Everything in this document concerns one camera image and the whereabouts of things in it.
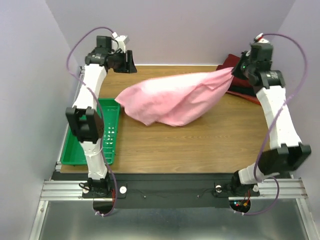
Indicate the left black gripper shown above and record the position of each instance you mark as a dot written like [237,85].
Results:
[129,67]

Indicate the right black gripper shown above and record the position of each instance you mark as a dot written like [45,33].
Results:
[238,67]

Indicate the pink t shirt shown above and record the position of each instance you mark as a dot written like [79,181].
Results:
[175,100]

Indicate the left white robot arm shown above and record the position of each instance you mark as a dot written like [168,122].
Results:
[85,115]

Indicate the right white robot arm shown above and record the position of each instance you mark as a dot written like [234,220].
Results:
[286,150]

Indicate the folded maroon t shirt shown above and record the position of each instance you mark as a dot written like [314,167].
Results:
[230,62]

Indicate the folded orange t shirt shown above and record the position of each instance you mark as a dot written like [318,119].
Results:
[252,99]

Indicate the green plastic tray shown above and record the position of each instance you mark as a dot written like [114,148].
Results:
[73,153]

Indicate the right control board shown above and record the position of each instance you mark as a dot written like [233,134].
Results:
[242,206]

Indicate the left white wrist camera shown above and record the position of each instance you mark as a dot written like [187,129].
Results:
[119,42]

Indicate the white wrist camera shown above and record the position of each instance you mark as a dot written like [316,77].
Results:
[119,42]
[260,39]

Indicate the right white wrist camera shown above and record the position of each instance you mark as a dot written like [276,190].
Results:
[260,39]

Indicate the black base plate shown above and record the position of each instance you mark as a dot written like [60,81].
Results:
[166,190]

